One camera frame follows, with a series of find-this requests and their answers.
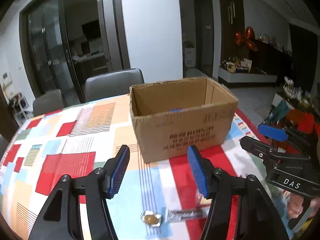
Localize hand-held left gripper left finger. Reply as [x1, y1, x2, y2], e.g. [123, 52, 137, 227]
[28, 144, 130, 240]

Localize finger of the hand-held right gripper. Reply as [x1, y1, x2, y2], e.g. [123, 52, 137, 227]
[258, 123, 312, 157]
[239, 136, 277, 161]

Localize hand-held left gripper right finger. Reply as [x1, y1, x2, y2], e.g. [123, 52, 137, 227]
[187, 145, 290, 240]

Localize brown cardboard box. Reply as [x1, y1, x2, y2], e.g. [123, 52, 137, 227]
[129, 76, 239, 163]

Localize long silver snack packet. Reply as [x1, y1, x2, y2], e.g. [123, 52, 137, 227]
[165, 208, 208, 223]

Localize gold round candy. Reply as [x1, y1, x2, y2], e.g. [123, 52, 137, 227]
[140, 210, 164, 228]

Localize person's right hand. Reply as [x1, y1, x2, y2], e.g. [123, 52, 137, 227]
[287, 194, 304, 220]

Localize green cloth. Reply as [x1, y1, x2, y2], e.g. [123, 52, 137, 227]
[268, 99, 290, 125]

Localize brown wooden chair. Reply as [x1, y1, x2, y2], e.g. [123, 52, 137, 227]
[260, 105, 320, 157]

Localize red knitted scarf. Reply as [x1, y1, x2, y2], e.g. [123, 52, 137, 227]
[297, 114, 316, 133]

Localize white flower ornament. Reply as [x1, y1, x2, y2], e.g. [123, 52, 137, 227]
[283, 76, 296, 91]

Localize white low cabinet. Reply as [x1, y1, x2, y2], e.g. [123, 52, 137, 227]
[218, 66, 278, 84]

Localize dark sideboard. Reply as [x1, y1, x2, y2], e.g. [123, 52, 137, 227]
[249, 38, 293, 76]

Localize grey upholstered chair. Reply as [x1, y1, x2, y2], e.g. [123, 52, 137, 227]
[32, 89, 66, 117]
[85, 68, 146, 102]

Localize red foil balloons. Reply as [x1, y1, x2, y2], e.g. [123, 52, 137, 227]
[235, 27, 259, 52]

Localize white storage box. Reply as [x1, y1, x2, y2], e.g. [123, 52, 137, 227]
[184, 47, 196, 68]

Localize dark hallway door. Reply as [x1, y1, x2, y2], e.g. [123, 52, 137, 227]
[193, 0, 215, 78]

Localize small cluttered rack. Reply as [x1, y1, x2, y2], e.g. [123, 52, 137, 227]
[9, 93, 28, 121]

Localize dark framed sliding glass door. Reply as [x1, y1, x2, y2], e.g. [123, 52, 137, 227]
[19, 0, 131, 103]

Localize dark wardrobe with metal handles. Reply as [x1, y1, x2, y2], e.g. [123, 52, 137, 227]
[217, 0, 246, 63]

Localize white wall intercom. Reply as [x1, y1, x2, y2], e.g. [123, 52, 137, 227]
[2, 72, 13, 86]

